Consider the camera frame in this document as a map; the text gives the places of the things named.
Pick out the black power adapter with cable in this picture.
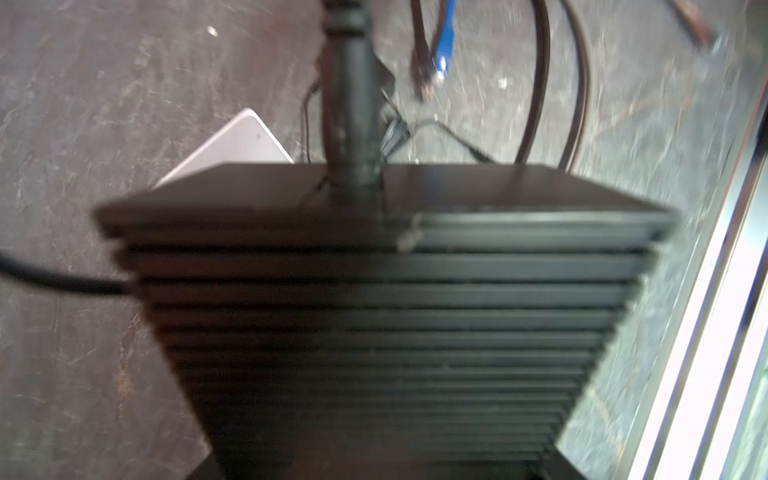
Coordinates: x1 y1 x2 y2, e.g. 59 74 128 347
317 1 385 190

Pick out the blue ethernet cable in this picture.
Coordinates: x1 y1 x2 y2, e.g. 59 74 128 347
431 0 458 85

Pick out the aluminium front rail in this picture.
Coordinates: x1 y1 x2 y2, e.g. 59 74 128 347
613 83 767 479

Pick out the black power adapter left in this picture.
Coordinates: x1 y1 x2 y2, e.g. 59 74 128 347
1 251 130 296

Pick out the black network switch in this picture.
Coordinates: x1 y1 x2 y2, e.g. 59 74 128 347
94 164 678 479

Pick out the white small network switch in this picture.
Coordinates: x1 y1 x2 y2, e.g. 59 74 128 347
155 108 294 187

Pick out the black ethernet cable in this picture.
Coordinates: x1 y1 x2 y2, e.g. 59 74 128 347
410 0 592 172

